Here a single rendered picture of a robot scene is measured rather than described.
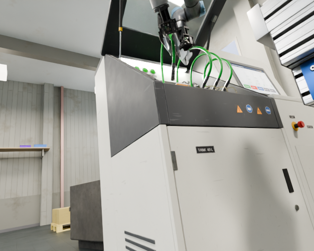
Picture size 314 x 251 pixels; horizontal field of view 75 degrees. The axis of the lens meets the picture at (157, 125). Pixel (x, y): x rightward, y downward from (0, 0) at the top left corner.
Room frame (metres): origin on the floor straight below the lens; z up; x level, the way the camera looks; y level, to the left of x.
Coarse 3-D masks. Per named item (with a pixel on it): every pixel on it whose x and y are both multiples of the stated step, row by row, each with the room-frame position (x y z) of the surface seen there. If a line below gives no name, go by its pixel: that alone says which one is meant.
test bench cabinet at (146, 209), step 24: (144, 144) 0.75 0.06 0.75; (168, 144) 0.65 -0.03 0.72; (288, 144) 0.98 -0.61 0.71; (120, 168) 1.01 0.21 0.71; (144, 168) 0.77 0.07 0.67; (168, 168) 0.64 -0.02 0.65; (120, 192) 1.03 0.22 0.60; (144, 192) 0.79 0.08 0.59; (168, 192) 0.64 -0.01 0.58; (120, 216) 1.06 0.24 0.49; (144, 216) 0.81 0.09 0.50; (168, 216) 0.66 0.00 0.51; (312, 216) 0.98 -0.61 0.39; (120, 240) 1.08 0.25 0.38; (144, 240) 0.83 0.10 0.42; (168, 240) 0.68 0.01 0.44
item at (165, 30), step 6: (168, 6) 0.70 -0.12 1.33; (162, 12) 0.71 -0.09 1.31; (168, 12) 0.71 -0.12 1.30; (162, 18) 0.71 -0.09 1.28; (168, 18) 0.73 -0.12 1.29; (174, 18) 0.71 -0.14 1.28; (162, 24) 0.74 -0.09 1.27; (168, 24) 0.73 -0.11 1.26; (174, 24) 0.73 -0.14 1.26; (162, 30) 0.74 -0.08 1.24; (168, 30) 0.76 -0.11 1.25; (174, 30) 0.75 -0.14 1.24
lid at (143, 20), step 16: (112, 0) 0.88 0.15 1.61; (128, 0) 0.92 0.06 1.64; (144, 0) 0.94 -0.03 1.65; (176, 0) 1.00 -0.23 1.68; (208, 0) 1.07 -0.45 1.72; (224, 0) 1.09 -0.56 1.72; (112, 16) 0.95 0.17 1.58; (128, 16) 0.99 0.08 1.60; (144, 16) 1.02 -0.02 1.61; (208, 16) 1.14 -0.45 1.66; (112, 32) 1.02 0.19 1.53; (128, 32) 1.05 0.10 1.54; (144, 32) 1.10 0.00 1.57; (192, 32) 1.22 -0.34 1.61; (112, 48) 1.11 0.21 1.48; (128, 48) 1.14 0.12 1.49; (144, 48) 1.18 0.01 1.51; (160, 48) 1.22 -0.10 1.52; (176, 64) 1.37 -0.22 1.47
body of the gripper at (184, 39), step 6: (180, 30) 0.96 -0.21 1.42; (186, 30) 0.94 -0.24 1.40; (180, 36) 0.94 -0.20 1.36; (186, 36) 0.94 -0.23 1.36; (192, 36) 0.95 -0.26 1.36; (180, 42) 0.96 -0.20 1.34; (186, 42) 0.94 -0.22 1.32; (192, 42) 0.95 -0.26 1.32; (180, 48) 0.97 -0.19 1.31; (186, 48) 0.99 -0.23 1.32
